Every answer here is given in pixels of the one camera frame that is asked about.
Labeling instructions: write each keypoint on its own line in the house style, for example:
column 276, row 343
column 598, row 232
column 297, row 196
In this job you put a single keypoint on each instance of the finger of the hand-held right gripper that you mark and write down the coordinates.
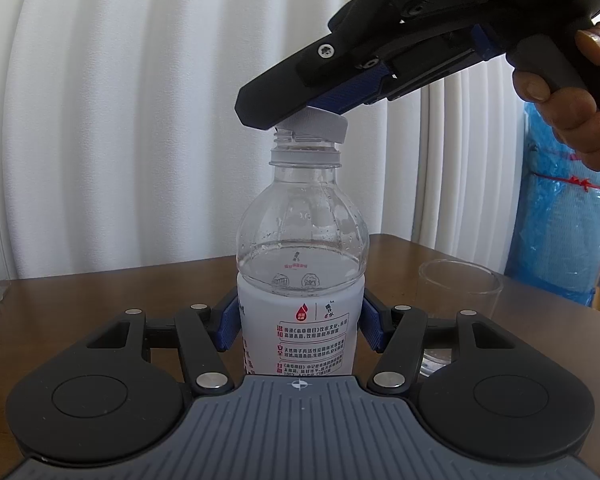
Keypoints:
column 350, row 90
column 280, row 100

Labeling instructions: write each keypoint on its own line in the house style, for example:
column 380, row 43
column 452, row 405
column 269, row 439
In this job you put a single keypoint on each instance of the blue plastic-wrapped roll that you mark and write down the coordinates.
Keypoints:
column 555, row 240

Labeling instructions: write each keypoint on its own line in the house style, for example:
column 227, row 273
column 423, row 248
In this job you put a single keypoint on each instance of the person's right hand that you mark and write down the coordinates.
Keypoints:
column 580, row 125

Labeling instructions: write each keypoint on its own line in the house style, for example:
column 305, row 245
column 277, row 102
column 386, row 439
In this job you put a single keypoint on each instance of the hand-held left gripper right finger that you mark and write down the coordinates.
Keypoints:
column 372, row 327

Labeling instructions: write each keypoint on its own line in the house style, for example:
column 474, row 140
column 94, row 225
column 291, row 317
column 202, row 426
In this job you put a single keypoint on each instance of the white pleated curtain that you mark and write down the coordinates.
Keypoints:
column 470, row 160
column 130, row 110

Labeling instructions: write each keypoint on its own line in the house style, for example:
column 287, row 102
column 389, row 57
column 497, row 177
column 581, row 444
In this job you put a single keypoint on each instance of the clear plastic water bottle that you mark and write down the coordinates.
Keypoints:
column 300, row 340

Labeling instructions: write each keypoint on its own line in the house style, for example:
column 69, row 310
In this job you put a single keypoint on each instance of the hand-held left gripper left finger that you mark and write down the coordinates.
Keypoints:
column 227, row 325

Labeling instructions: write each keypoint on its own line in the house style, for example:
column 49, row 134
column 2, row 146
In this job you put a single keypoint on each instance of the white bottle cap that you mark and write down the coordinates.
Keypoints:
column 320, row 125

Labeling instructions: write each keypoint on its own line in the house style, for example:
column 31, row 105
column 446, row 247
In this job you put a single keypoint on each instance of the clear drinking glass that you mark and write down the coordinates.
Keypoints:
column 460, row 285

